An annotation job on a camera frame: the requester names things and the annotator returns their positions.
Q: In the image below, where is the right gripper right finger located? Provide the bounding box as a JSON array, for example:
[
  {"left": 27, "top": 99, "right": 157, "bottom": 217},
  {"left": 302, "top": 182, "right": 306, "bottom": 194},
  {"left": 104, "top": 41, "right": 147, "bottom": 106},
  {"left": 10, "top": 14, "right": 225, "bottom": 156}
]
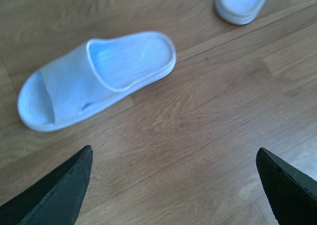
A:
[{"left": 256, "top": 147, "right": 317, "bottom": 225}]

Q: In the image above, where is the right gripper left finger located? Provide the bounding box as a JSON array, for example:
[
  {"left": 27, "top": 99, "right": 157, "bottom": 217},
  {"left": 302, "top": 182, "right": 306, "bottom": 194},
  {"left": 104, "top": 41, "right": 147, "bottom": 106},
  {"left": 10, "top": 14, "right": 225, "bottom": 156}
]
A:
[{"left": 0, "top": 145, "right": 93, "bottom": 225}]

